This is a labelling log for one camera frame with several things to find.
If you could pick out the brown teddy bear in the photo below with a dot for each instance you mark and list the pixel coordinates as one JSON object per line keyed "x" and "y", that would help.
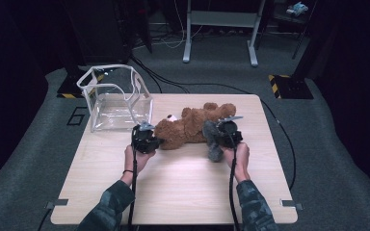
{"x": 189, "y": 128}

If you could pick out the person's left hand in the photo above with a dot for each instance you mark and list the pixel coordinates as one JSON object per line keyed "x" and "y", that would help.
{"x": 138, "y": 160}

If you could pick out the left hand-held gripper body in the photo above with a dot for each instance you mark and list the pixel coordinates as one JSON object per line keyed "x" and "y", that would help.
{"x": 144, "y": 141}

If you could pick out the dark curtain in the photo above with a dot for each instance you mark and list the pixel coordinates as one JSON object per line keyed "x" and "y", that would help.
{"x": 9, "y": 80}
{"x": 359, "y": 96}

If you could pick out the person's right hand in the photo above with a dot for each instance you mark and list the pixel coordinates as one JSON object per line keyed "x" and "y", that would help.
{"x": 241, "y": 163}

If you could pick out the blue and white packet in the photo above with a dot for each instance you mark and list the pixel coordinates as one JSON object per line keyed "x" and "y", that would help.
{"x": 297, "y": 9}

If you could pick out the black wristband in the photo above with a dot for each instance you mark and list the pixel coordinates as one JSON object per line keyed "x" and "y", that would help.
{"x": 127, "y": 171}

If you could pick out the white metal stand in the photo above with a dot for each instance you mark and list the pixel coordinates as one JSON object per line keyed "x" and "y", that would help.
{"x": 221, "y": 18}

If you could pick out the dark shelf cart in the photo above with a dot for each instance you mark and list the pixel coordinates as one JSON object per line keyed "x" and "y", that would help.
{"x": 282, "y": 19}

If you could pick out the black base yellow striped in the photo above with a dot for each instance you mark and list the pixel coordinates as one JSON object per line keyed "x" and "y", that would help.
{"x": 74, "y": 88}
{"x": 294, "y": 88}

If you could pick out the grey towel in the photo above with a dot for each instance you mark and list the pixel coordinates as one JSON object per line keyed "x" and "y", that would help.
{"x": 212, "y": 144}

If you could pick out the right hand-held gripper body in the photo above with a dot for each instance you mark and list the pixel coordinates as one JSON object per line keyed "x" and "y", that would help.
{"x": 230, "y": 134}

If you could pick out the clear plastic bag white trim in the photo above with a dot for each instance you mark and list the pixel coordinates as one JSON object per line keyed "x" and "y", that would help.
{"x": 122, "y": 115}

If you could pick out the black cabinet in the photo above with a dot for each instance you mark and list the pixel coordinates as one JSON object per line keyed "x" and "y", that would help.
{"x": 102, "y": 32}

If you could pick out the grey metal table bracket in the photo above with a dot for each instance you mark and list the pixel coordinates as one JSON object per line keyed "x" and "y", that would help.
{"x": 58, "y": 202}
{"x": 290, "y": 203}

